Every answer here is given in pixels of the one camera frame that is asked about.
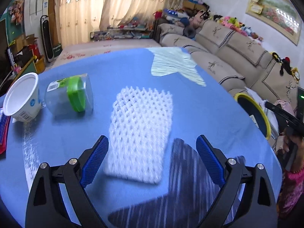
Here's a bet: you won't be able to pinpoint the white paper bowl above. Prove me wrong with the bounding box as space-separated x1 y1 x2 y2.
3 72 42 123

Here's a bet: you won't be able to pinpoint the green cardboard box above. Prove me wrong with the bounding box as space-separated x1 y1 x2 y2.
52 43 63 58

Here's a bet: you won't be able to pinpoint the tall black white box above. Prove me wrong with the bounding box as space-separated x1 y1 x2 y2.
7 48 15 68

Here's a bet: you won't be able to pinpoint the black tower fan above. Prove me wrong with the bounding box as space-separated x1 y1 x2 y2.
40 15 54 63

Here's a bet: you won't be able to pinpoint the row of plush toys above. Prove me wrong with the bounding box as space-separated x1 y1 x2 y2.
153 8 300 82

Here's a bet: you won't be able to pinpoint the red flat packet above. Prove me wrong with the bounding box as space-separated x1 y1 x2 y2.
0 115 12 155

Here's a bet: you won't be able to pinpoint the open cardboard boxes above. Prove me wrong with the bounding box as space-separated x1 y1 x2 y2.
14 34 40 53

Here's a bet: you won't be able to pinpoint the white foam fruit net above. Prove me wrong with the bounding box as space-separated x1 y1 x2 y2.
104 85 173 184

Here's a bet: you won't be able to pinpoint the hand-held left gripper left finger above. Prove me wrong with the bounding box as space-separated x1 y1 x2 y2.
25 135 110 228

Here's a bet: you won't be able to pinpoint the yellow-rimmed trash bin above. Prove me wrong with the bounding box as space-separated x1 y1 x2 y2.
234 93 272 140

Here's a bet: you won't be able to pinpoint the white standing air conditioner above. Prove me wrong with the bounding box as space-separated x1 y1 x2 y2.
22 0 51 41

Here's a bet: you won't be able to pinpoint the person's right forearm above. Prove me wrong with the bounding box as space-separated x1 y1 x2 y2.
277 167 304 220

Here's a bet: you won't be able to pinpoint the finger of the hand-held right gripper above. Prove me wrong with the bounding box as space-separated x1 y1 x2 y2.
264 101 304 125

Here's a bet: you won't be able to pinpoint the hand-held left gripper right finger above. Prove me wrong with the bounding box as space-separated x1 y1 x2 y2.
195 135 278 228

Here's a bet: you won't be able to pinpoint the low glass table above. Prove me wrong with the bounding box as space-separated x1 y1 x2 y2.
90 25 152 41

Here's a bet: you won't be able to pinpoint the framed flower painting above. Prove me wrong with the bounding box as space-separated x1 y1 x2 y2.
245 0 302 46

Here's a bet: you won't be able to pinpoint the cream curtains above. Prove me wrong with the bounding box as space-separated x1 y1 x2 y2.
49 0 189 45

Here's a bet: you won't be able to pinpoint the hanging flower decoration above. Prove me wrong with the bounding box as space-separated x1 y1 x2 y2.
8 0 25 25

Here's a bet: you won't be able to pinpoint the person's right hand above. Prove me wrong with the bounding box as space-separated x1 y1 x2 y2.
282 134 304 173

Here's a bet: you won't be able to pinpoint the blue printed tablecloth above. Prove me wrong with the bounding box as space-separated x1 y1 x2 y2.
0 47 283 228

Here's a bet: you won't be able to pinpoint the clear jar with green lid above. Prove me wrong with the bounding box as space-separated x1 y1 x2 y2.
45 74 94 117

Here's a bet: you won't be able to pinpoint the beige sofa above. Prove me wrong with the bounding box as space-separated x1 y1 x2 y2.
157 19 304 148

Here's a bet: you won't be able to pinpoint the wooden television cabinet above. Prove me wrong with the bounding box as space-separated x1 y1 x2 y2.
0 56 38 95

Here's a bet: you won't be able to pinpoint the pink cloth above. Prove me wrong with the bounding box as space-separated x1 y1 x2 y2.
273 99 296 117

